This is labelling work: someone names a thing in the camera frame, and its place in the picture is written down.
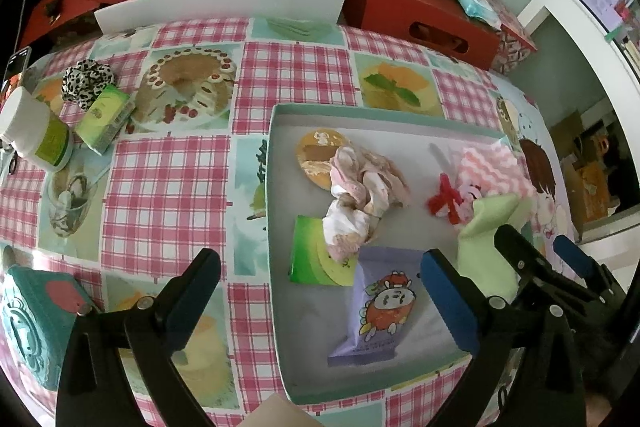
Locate light blue packet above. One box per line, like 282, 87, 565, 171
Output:
452, 0, 502, 30

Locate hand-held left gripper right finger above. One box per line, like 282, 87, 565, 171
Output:
421, 249, 587, 427

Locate pink cream scrunchie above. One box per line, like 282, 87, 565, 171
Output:
322, 146, 412, 265

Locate leopard print scrunchie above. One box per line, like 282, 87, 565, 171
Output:
61, 59, 116, 110

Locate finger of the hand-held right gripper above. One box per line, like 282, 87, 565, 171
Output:
552, 234, 627, 304
492, 224, 601, 309

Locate round yellow cookie packet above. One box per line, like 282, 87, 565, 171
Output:
295, 130, 351, 190

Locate light green cloth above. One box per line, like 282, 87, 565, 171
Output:
457, 193, 533, 300

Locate black smartphone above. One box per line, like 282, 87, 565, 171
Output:
2, 47, 32, 100

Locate white board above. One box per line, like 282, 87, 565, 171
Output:
94, 0, 347, 38

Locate flat green packet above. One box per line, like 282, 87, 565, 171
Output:
289, 215, 361, 288

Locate cardboard box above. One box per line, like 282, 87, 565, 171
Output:
550, 109, 626, 228

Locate pink white wavy cloth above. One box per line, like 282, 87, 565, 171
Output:
457, 147, 536, 202

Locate red ribbon bow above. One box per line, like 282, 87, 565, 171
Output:
426, 173, 483, 225

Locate green tissue packet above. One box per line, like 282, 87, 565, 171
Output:
75, 85, 137, 156

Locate teal rimmed tray box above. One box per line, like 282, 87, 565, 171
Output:
265, 103, 526, 405

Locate red patterned box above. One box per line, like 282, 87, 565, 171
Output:
492, 2, 538, 75

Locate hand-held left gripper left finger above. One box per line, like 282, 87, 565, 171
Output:
56, 248, 221, 427

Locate teal embossed box lid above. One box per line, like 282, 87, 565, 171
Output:
0, 264, 96, 390

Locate dark red carton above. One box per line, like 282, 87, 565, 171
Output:
341, 0, 501, 70

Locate white bottle green label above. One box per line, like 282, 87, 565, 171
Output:
0, 87, 73, 172

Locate purple cartoon snack packet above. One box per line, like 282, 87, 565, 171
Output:
327, 246, 428, 369

